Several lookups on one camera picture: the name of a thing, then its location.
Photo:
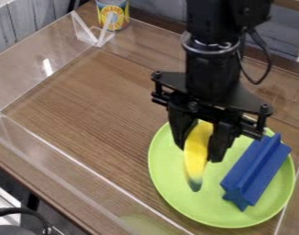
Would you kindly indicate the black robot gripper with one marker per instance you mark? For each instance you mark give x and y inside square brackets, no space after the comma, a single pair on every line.
[238,113]

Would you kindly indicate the yellow toy banana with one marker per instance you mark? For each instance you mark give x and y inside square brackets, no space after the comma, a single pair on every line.
[196,154]

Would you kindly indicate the blue plastic block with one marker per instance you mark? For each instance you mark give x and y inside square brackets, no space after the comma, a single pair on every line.
[254,171]

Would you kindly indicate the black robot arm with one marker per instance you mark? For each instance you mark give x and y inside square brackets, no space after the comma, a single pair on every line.
[206,92]

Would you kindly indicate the green round plate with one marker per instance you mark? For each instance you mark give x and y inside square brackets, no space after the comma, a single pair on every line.
[206,206]

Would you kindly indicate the yellow blue tin can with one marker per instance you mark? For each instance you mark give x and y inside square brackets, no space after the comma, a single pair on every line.
[116,10]

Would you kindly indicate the clear acrylic enclosure wall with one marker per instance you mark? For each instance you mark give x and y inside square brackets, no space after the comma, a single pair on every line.
[78,120]

